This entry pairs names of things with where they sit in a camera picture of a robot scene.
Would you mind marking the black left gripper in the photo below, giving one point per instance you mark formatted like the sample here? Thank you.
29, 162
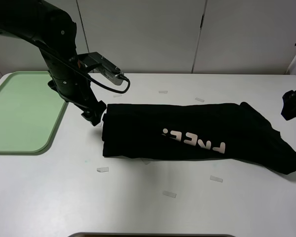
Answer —
78, 92

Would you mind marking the black short sleeve shirt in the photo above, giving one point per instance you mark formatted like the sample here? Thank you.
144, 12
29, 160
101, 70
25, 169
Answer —
195, 132

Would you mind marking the clear tape lower middle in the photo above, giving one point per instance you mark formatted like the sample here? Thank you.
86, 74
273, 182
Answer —
145, 161

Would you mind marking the clear tape front left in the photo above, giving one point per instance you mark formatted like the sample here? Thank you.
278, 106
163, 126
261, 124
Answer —
103, 169

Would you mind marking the green plastic tray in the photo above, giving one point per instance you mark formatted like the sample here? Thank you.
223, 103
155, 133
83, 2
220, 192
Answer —
30, 113

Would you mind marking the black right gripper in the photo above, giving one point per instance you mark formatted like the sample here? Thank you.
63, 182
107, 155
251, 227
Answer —
289, 105

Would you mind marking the clear tape front right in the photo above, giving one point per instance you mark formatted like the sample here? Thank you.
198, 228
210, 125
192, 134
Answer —
216, 179

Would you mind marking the clear tape front centre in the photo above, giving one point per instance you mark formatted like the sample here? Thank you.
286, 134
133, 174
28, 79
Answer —
169, 194

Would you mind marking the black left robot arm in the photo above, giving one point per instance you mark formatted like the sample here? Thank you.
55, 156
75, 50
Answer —
53, 31

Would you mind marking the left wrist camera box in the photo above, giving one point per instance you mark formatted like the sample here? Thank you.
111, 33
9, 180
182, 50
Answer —
96, 61

